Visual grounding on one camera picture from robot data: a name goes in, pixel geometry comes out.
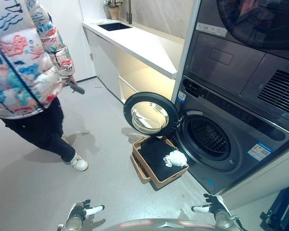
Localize black clothes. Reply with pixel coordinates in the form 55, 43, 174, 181
140, 137, 188, 182

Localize white cloth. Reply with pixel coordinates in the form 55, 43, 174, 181
163, 151, 188, 168

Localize dark square sink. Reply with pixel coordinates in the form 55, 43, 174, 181
97, 22, 134, 32

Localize dark grey washing machine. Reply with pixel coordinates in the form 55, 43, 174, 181
173, 75, 289, 196

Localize white sneaker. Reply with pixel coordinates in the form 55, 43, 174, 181
70, 154, 89, 172

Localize dark grey dryer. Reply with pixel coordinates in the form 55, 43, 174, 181
183, 0, 289, 123

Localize black metal stand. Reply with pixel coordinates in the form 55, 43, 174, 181
259, 182, 289, 231

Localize grey robot torso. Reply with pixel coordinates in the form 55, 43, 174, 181
105, 218, 220, 231

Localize grey metal faucet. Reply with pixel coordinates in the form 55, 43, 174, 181
125, 0, 133, 25

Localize round washing machine door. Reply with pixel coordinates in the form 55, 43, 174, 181
123, 91, 181, 139

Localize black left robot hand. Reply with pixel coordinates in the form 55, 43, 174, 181
67, 199, 105, 223

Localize tan woven laundry basket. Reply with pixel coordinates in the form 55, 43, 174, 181
132, 135, 190, 190

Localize person in colourful puffer jacket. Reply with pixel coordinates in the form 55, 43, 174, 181
0, 0, 89, 172

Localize grey handheld controller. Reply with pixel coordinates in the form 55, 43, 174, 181
66, 80, 86, 95

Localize potted plant in beige pot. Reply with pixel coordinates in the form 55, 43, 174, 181
102, 0, 124, 21

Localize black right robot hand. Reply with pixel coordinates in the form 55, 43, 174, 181
191, 193, 231, 216

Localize white counter with cabinets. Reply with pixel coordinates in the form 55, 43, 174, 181
81, 19, 185, 104

